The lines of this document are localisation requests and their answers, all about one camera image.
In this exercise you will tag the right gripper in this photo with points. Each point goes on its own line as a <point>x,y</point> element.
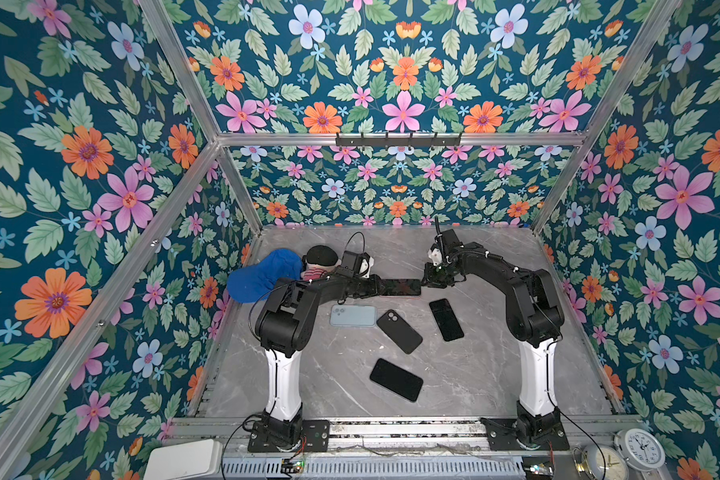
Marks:
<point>429,279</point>

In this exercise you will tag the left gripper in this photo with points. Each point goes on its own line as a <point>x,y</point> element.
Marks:
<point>373,288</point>

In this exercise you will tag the black phone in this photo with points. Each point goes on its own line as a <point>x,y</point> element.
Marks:
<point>400,288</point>
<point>446,320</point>
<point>397,380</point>

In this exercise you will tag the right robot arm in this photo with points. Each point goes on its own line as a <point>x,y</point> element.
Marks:
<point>534,317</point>

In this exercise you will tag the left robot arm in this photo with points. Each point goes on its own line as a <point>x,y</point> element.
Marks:
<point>285,326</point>

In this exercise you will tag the light blue phone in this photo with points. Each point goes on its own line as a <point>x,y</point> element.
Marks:
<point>346,316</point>

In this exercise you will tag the black phone front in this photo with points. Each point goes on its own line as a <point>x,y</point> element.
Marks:
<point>397,380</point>

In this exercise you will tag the doll with black hair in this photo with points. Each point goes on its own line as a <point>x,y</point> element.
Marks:
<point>319,262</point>

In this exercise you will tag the brass alarm clock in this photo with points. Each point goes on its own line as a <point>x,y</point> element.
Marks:
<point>601,462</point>

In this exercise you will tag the white box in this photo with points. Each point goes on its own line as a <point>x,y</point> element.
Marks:
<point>193,460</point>

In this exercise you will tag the white clock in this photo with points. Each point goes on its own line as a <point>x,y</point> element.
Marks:
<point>641,450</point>

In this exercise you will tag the black phone case with camera hole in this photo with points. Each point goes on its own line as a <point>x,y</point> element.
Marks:
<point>399,331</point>

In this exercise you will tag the metal hook rail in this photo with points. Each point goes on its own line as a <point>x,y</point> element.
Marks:
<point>383,140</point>

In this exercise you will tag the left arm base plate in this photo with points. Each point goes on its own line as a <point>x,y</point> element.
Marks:
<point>274,436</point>

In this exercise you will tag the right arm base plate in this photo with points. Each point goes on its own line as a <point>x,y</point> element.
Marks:
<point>505,434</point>

